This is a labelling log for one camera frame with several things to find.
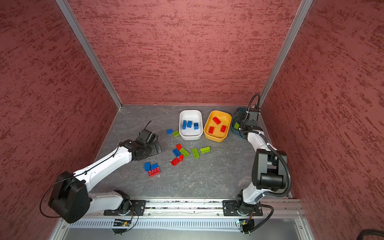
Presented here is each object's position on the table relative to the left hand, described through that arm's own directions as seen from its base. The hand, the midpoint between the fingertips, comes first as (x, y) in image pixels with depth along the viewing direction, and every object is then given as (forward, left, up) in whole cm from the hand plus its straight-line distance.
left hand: (153, 153), depth 85 cm
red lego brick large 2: (-9, -1, -7) cm, 11 cm away
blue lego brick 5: (-5, +4, -7) cm, 10 cm away
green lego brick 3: (+6, -31, -6) cm, 33 cm away
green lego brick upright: (+4, -25, -6) cm, 26 cm away
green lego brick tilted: (+5, -18, -8) cm, 20 cm away
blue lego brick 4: (+5, -13, -8) cm, 16 cm away
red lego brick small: (+31, -40, -6) cm, 51 cm away
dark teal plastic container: (+20, -55, -5) cm, 59 cm away
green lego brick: (+25, -55, -5) cm, 60 cm away
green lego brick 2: (+19, -11, -7) cm, 23 cm away
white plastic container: (+17, -21, -5) cm, 28 cm away
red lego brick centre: (-2, -14, -7) cm, 15 cm away
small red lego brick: (+21, -36, -5) cm, 42 cm away
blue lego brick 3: (+23, -25, -4) cm, 35 cm away
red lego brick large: (+22, -45, -5) cm, 50 cm away
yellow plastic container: (+26, -41, -7) cm, 49 cm away
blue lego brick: (+26, -16, -6) cm, 31 cm away
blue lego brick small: (-5, 0, -7) cm, 9 cm away
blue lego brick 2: (+26, -20, -5) cm, 33 cm away
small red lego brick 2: (+9, -14, -8) cm, 18 cm away
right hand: (+22, -52, +8) cm, 57 cm away
